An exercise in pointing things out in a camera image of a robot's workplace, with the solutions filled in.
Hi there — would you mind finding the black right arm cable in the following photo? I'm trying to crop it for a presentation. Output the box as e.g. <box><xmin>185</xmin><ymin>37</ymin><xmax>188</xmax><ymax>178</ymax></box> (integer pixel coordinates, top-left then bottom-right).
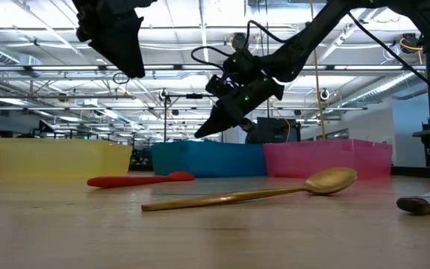
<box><xmin>345</xmin><ymin>10</ymin><xmax>430</xmax><ymax>105</ymax></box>

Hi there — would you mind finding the yellow cable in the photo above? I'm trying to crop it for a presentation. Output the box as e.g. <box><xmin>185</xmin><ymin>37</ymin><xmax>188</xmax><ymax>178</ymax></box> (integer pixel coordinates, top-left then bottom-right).
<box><xmin>309</xmin><ymin>0</ymin><xmax>327</xmax><ymax>141</ymax></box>

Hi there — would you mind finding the pink plastic bin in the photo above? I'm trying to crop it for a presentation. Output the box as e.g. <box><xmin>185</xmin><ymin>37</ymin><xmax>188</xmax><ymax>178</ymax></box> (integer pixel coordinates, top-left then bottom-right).
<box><xmin>262</xmin><ymin>139</ymin><xmax>393</xmax><ymax>180</ymax></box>

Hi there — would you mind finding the brown object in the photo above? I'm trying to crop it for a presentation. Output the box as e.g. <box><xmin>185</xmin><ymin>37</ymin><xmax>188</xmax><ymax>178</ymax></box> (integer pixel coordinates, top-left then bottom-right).
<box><xmin>396</xmin><ymin>185</ymin><xmax>430</xmax><ymax>216</ymax></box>

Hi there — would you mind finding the gold metal spoon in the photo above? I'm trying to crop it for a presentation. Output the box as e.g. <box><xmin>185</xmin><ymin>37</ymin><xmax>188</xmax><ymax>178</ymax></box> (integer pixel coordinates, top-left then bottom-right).
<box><xmin>140</xmin><ymin>167</ymin><xmax>359</xmax><ymax>213</ymax></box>

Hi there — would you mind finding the black ceiling cable reel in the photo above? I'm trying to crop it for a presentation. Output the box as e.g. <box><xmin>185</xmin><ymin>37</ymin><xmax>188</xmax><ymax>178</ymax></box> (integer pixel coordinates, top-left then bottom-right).
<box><xmin>231</xmin><ymin>32</ymin><xmax>248</xmax><ymax>52</ymax></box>

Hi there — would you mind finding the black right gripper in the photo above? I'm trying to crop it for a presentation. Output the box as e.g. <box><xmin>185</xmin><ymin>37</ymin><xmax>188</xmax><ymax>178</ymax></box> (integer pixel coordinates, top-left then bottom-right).
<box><xmin>194</xmin><ymin>76</ymin><xmax>285</xmax><ymax>140</ymax></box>

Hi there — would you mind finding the yellow plastic bin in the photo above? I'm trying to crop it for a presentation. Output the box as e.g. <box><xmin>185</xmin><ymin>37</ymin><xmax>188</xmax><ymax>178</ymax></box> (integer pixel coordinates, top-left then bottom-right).
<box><xmin>0</xmin><ymin>137</ymin><xmax>133</xmax><ymax>179</ymax></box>

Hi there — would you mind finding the person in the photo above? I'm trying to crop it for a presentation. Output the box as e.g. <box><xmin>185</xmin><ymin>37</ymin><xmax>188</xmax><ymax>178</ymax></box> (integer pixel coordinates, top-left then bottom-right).
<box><xmin>240</xmin><ymin>118</ymin><xmax>258</xmax><ymax>145</ymax></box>

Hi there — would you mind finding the black background rig frame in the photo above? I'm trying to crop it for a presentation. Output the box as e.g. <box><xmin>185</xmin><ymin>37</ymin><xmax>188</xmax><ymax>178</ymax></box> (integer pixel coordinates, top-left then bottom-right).
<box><xmin>162</xmin><ymin>93</ymin><xmax>219</xmax><ymax>143</ymax></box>

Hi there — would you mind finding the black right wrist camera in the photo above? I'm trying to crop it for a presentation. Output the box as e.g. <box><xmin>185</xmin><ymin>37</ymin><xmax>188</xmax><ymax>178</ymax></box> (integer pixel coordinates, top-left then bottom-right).
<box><xmin>205</xmin><ymin>73</ymin><xmax>234</xmax><ymax>99</ymax></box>

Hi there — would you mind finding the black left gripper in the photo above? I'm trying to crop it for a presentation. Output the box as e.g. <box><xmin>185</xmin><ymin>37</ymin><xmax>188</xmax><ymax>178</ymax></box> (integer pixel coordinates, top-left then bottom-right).
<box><xmin>71</xmin><ymin>0</ymin><xmax>158</xmax><ymax>79</ymax></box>

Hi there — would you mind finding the blue plastic bin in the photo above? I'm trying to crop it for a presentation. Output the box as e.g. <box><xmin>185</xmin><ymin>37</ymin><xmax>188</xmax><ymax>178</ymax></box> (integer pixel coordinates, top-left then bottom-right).
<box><xmin>150</xmin><ymin>140</ymin><xmax>268</xmax><ymax>179</ymax></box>

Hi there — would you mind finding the red silicone spoon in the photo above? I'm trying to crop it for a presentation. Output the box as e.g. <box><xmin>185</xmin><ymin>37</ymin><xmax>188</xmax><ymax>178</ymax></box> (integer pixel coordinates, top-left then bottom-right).
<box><xmin>87</xmin><ymin>171</ymin><xmax>196</xmax><ymax>189</ymax></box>

